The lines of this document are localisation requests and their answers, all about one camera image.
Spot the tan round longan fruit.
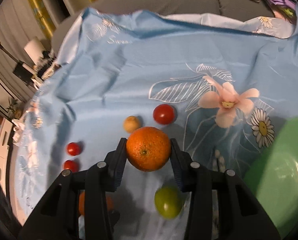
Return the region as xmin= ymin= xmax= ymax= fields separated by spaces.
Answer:
xmin=123 ymin=115 xmax=141 ymax=133

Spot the green tomato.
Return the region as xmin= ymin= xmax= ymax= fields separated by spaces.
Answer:
xmin=154 ymin=186 xmax=184 ymax=219

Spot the green plastic bowl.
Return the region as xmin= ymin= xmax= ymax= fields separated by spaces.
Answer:
xmin=244 ymin=117 xmax=298 ymax=238

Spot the large red tomato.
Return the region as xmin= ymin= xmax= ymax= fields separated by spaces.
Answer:
xmin=153 ymin=104 xmax=175 ymax=125

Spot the light blue floral cloth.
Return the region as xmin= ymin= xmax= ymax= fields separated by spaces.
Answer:
xmin=15 ymin=8 xmax=298 ymax=239

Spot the large orange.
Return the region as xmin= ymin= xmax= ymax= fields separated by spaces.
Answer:
xmin=126 ymin=127 xmax=171 ymax=172

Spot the grey sofa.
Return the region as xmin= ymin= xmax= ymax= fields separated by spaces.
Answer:
xmin=50 ymin=0 xmax=276 ymax=53

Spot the small orange fruit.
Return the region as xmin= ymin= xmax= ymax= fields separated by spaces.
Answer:
xmin=78 ymin=191 xmax=114 ymax=216

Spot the small red cherry tomato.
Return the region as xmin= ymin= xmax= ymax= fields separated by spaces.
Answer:
xmin=66 ymin=142 xmax=82 ymax=156

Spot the white table lamp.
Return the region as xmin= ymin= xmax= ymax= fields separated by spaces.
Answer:
xmin=24 ymin=37 xmax=46 ymax=65

